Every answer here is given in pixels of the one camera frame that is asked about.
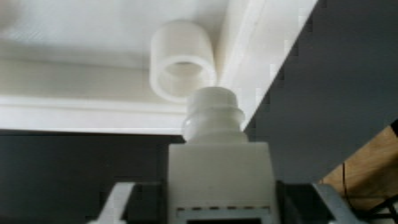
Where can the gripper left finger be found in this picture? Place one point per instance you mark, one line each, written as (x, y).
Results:
(114, 207)

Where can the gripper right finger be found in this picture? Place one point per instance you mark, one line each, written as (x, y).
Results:
(343, 216)

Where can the white table leg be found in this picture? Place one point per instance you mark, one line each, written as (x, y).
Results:
(221, 184)

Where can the white square tabletop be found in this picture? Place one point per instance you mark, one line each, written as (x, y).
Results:
(107, 58)

